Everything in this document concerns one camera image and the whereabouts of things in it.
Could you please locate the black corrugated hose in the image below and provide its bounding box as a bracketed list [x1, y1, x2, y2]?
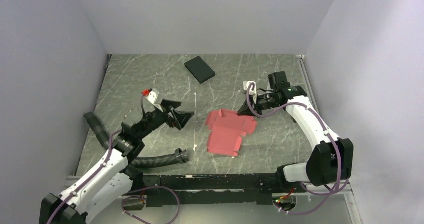
[83, 111, 190, 169]

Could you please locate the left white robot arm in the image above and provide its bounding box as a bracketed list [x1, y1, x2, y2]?
[39, 99, 194, 224]

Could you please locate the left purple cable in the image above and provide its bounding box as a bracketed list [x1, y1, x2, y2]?
[44, 92, 182, 224]

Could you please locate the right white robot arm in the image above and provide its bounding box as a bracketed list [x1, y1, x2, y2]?
[237, 71, 354, 192]

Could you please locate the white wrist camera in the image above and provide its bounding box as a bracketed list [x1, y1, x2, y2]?
[140, 88, 164, 113]
[243, 81, 258, 103]

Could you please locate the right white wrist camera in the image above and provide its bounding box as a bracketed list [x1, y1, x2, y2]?
[243, 81, 258, 103]

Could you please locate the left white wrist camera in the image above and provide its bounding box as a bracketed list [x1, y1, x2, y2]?
[140, 88, 164, 113]

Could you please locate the red paper box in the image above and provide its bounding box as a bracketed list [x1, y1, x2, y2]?
[205, 109, 257, 157]

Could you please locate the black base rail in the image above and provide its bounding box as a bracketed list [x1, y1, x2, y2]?
[127, 173, 305, 207]

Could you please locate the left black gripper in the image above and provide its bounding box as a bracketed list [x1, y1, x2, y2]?
[137, 99, 195, 139]

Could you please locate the aluminium frame rail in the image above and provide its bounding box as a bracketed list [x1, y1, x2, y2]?
[52, 174, 364, 224]

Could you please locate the black flat box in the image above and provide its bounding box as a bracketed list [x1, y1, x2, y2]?
[184, 56, 216, 84]

